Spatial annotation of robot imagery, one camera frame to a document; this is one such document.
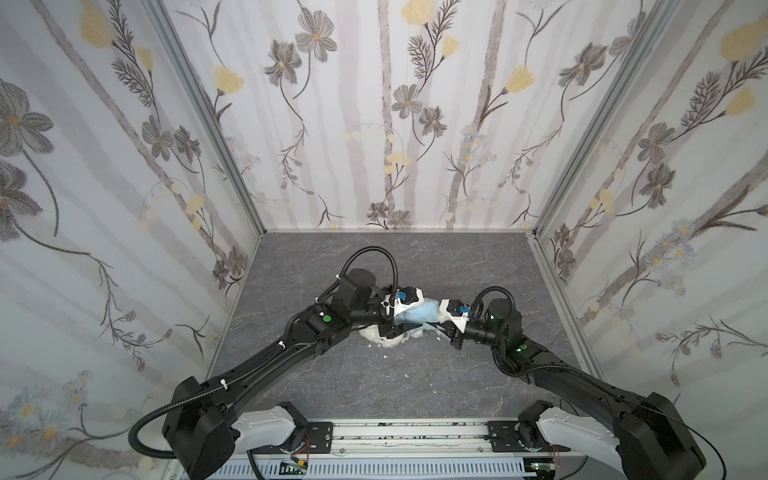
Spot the white plush teddy bear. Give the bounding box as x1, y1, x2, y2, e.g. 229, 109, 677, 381
359, 323, 448, 350

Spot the light blue fleece hoodie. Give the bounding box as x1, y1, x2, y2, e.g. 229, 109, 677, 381
394, 298, 442, 327

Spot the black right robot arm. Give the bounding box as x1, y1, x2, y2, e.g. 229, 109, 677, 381
438, 298, 706, 479

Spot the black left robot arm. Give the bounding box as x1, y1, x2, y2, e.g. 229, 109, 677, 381
162, 268, 419, 479

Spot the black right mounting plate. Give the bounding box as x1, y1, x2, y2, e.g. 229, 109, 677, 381
487, 420, 554, 453

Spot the black mounting plate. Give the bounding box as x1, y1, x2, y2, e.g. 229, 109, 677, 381
294, 422, 334, 455
487, 420, 554, 453

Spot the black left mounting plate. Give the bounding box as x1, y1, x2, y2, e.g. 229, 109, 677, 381
294, 422, 334, 455

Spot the black corrugated right cable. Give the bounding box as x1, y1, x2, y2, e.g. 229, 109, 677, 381
338, 245, 400, 295

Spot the black corrugated cable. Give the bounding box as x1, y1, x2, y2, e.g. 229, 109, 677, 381
127, 359, 283, 460
338, 245, 400, 295

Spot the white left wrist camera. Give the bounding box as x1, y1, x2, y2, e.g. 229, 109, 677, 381
389, 286, 424, 318

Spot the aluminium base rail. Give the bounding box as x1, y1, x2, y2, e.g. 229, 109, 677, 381
232, 406, 611, 455

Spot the white slotted cable duct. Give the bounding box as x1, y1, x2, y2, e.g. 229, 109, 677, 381
203, 458, 538, 480

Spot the black corrugated left cable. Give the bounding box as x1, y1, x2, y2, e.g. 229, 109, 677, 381
127, 359, 283, 460

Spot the aluminium corner post left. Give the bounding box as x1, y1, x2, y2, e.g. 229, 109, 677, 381
142, 0, 267, 239

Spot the aluminium corner post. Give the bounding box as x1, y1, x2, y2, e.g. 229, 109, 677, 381
531, 1, 677, 239
142, 0, 267, 239

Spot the aluminium corner post right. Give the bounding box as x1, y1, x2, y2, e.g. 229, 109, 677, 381
531, 1, 677, 239

